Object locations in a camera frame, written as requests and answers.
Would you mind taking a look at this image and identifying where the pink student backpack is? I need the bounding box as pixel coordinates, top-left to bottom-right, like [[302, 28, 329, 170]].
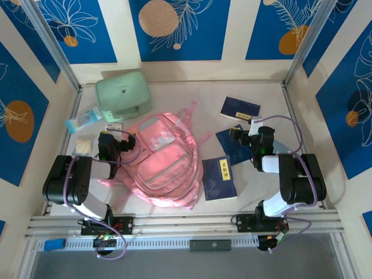
[[97, 101, 213, 212]]

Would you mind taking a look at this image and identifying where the pale blue plastic stationery piece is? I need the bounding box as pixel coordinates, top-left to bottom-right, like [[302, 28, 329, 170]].
[[273, 138, 291, 154]]

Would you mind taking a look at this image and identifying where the aluminium side rail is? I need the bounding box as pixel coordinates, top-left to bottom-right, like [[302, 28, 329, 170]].
[[282, 83, 329, 210], [43, 85, 84, 216]]

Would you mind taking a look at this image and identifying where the clear packet of cream items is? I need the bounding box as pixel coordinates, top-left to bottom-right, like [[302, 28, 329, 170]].
[[71, 134, 94, 156]]

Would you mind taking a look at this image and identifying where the blue eraser block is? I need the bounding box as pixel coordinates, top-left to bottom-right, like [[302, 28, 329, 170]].
[[43, 238, 66, 251]]

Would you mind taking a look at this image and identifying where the blue white tissue pack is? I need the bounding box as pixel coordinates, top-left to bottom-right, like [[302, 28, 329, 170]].
[[64, 106, 103, 135]]

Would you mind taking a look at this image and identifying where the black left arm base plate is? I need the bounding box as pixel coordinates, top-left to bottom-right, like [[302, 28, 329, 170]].
[[80, 215, 135, 236]]

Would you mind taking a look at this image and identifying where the aluminium front rail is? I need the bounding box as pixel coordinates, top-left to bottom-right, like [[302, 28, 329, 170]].
[[24, 210, 345, 238]]

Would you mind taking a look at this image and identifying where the aluminium corner post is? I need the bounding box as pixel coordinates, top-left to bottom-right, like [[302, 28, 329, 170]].
[[283, 0, 339, 87], [22, 0, 82, 91]]

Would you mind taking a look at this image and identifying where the mint green zipper pouch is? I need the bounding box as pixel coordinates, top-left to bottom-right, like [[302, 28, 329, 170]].
[[95, 71, 152, 123]]

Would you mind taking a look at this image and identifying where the dark green duct plate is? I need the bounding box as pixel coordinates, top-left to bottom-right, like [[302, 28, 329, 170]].
[[189, 239, 233, 252]]

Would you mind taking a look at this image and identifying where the dark blue book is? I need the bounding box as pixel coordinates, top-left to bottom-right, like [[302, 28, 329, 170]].
[[215, 124, 256, 166]]

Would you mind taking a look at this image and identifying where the grey slotted cable duct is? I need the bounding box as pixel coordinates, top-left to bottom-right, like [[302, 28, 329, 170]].
[[37, 235, 259, 251]]

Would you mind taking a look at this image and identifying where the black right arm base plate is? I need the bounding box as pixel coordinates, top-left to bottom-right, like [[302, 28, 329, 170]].
[[235, 214, 290, 233]]

